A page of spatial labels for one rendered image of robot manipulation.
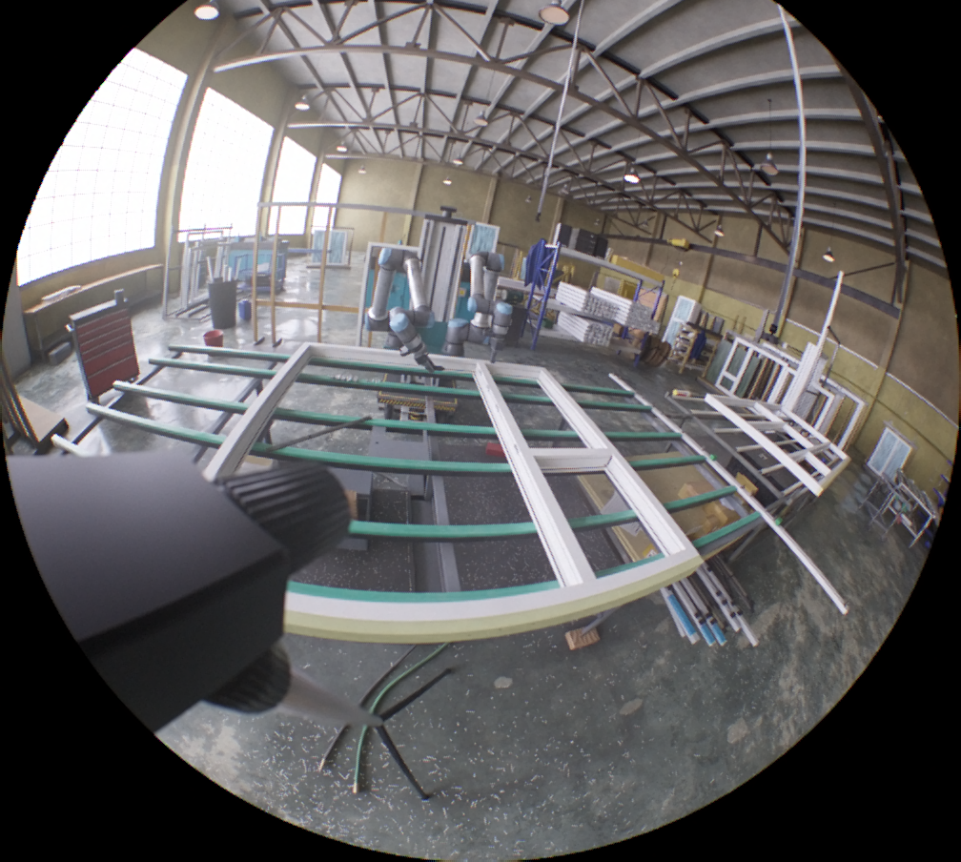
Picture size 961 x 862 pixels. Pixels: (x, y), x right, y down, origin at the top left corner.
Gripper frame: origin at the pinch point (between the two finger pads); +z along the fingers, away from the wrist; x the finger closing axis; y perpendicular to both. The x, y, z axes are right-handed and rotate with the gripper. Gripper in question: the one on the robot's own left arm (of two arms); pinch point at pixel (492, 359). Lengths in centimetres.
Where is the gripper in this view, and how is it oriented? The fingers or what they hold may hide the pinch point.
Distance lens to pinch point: 184.8
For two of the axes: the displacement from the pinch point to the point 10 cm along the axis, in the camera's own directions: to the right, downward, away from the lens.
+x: -2.0, -4.4, 8.7
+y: 9.6, 0.9, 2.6
